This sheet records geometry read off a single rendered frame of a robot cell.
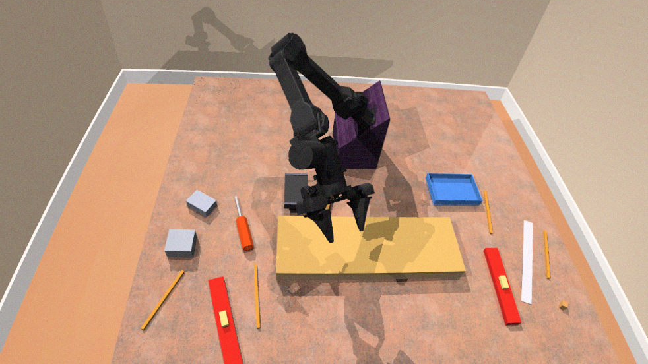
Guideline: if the red flat bar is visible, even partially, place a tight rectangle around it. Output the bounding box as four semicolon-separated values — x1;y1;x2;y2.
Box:
208;276;243;364
484;248;521;325

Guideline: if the white flat strip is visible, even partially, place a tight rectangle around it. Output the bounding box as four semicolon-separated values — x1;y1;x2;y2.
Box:
521;220;533;304

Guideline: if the blue shallow tray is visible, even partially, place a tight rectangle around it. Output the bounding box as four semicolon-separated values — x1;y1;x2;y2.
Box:
426;173;482;205

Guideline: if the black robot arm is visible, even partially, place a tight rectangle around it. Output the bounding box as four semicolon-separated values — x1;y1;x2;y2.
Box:
268;33;376;170

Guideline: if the orange-handled awl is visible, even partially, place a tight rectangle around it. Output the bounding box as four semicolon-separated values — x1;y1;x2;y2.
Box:
235;196;253;251

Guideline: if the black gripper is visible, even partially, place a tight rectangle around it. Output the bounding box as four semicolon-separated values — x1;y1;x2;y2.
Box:
296;164;375;243

